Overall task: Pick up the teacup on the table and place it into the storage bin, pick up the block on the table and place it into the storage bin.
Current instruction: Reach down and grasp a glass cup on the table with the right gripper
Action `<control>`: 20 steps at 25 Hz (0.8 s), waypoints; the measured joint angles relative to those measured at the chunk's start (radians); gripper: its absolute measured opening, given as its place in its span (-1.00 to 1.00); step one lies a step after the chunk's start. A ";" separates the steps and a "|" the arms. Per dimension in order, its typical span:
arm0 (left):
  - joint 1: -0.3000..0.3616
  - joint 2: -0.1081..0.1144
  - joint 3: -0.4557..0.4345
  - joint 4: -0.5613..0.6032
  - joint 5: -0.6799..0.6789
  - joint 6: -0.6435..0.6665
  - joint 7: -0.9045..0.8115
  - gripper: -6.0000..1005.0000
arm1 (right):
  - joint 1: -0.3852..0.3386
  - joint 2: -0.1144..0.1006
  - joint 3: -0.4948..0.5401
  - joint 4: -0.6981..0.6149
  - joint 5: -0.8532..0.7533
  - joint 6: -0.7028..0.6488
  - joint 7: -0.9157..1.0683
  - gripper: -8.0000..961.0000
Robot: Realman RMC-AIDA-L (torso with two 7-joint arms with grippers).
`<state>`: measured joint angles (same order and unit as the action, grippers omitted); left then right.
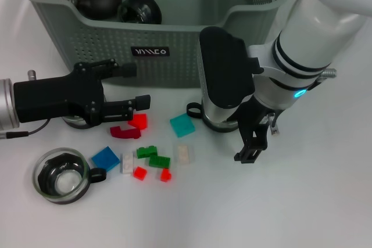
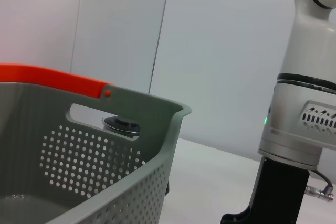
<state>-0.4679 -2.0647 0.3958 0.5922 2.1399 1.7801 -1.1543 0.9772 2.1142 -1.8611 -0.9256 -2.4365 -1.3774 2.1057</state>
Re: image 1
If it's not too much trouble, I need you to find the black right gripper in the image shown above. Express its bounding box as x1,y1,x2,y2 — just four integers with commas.
226,95,277,164

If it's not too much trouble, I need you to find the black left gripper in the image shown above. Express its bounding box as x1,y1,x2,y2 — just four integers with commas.
13,59,152,127

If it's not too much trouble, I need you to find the glass teacup black holder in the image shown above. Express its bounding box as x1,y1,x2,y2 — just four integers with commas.
117,0,163,24
187,101,244,133
62,85,107,130
31,147,106,204

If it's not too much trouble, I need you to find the grey perforated storage bin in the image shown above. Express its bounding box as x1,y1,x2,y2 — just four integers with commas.
16,0,291,88

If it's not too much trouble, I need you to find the large orange-red building brick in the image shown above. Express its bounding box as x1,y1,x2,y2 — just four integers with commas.
127,113,149,130

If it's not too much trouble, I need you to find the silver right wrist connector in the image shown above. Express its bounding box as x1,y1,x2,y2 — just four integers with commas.
267,112,280,137

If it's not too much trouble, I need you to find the dark red curved brick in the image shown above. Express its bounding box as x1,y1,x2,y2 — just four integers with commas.
110,125,142,139

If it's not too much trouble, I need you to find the teal square plate brick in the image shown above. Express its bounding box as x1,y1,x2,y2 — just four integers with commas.
169,113,195,138

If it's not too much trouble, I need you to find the translucent white building brick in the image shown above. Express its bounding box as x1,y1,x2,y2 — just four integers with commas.
173,143,194,165

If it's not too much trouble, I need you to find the green building brick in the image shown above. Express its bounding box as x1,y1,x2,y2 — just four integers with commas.
136,145,158,159
148,155,171,169

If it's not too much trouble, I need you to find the blue square plate brick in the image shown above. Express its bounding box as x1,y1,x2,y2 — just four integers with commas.
91,146,120,172

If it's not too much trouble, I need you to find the small red building brick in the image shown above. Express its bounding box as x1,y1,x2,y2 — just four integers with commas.
133,166,148,179
159,168,173,183

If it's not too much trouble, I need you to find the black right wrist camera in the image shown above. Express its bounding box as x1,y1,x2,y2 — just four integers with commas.
198,26,264,123

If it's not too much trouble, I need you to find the thin left wrist cable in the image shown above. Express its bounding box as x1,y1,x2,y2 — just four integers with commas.
0,118,49,141

